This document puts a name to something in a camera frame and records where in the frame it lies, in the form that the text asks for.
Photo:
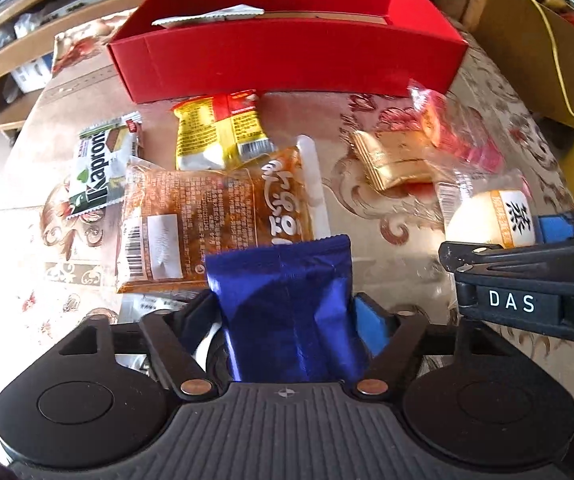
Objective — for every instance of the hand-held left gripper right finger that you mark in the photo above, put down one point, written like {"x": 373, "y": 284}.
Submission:
{"x": 372, "y": 325}

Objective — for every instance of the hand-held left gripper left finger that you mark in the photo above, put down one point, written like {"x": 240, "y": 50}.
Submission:
{"x": 164, "y": 342}

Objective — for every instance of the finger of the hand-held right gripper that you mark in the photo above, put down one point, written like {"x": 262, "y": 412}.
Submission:
{"x": 482, "y": 257}
{"x": 557, "y": 229}

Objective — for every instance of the round bun packet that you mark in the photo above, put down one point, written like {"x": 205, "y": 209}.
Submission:
{"x": 482, "y": 217}

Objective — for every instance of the blue foil snack packet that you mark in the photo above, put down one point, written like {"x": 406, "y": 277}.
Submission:
{"x": 287, "y": 310}

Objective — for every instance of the orange clear noodle packet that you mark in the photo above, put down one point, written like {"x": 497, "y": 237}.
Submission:
{"x": 207, "y": 215}

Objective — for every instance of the yellow red snack packet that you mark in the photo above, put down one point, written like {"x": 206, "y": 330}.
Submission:
{"x": 217, "y": 130}

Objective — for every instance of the red cardboard box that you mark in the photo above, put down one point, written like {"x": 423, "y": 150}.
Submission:
{"x": 287, "y": 57}

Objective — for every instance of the gold wrapped biscuit packet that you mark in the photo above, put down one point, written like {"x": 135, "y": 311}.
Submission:
{"x": 374, "y": 157}
{"x": 414, "y": 170}

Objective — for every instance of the clear red print packet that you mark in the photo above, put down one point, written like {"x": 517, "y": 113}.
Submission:
{"x": 459, "y": 130}

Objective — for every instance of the green white wafer packet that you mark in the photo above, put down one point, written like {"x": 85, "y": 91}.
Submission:
{"x": 102, "y": 170}

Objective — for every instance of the brown cardboard box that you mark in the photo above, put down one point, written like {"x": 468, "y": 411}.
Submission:
{"x": 527, "y": 45}

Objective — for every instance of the small white box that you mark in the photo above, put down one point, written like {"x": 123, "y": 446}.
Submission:
{"x": 32, "y": 74}

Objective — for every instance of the wooden television stand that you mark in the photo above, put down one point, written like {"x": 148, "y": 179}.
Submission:
{"x": 67, "y": 35}

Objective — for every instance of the white snack packet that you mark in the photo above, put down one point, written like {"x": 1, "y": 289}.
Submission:
{"x": 207, "y": 15}

